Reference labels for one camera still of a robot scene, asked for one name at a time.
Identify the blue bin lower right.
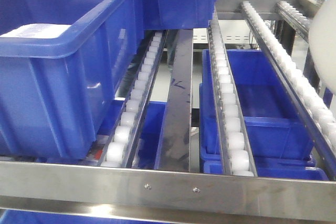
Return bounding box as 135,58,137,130
198,48,316,162

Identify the blue bin lower left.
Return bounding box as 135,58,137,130
36,100,166,169

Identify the white roller track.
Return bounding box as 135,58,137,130
207,11,258,177
97,30,167,168
241,1,335,180

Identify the middle white roller track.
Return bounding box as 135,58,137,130
207,11,258,177

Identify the far right roller track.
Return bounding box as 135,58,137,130
277,1,311,42

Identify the large blue bin front left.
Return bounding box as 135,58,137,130
1,0,144,159

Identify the steel centre divider rail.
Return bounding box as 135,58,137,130
154,29,193,172

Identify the right white roller track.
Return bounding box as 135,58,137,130
241,1,335,180

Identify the white label in bin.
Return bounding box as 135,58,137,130
1,23,70,39

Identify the white rounded robot cover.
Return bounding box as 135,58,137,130
309,0,335,104

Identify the stainless steel shelf rack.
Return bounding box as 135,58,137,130
0,0,336,224

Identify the blue bin bottom right front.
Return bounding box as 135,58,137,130
202,155,330,182

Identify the left white roller track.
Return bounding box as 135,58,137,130
97,30,167,168

